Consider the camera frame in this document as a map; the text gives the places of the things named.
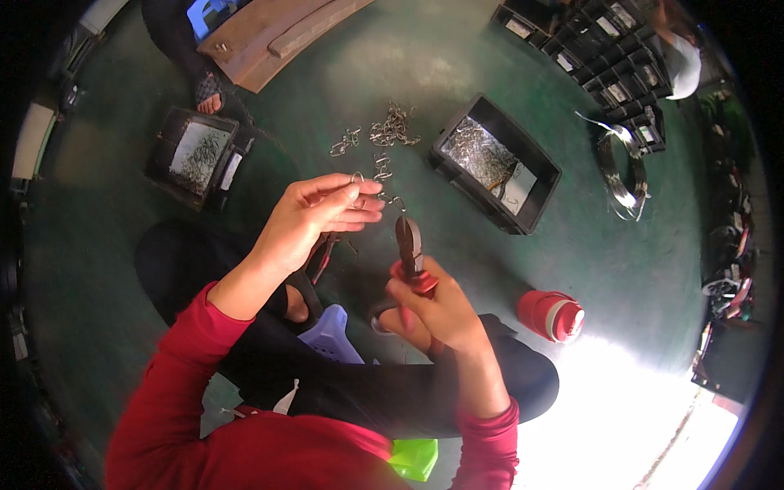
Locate person's right hand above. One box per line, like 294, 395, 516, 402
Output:
386, 256, 492, 360

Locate person's left hand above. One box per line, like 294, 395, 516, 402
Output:
252, 173, 386, 278

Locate red-handled cutting pliers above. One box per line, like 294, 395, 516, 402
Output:
390, 214, 440, 301

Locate metal link chain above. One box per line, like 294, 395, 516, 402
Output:
351, 171, 408, 213

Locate red bottle with white band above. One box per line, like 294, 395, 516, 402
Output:
516, 290, 586, 344

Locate purple plastic stool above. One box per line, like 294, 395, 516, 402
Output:
298, 304, 370, 366

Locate black crate of metal hooks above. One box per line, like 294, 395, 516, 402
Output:
426, 92, 562, 236
145, 107, 256, 213

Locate pile of metal links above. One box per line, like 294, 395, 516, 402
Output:
329, 100, 423, 183

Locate person's legs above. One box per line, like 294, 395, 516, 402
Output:
134, 219, 561, 440

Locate green plastic container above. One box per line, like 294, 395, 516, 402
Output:
388, 438, 439, 482

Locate brown wooden boards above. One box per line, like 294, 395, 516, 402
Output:
196, 0, 376, 94

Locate blue plastic stool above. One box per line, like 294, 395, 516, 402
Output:
186, 0, 238, 41

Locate person's body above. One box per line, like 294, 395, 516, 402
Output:
104, 343, 521, 490

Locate black box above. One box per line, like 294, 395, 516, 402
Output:
691, 318, 768, 405

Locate heap of tools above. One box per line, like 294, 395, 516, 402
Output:
698, 92, 762, 325

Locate stack of black crates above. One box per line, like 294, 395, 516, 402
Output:
490, 0, 675, 155

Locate coil of steel wire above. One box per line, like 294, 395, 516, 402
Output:
575, 111, 652, 222

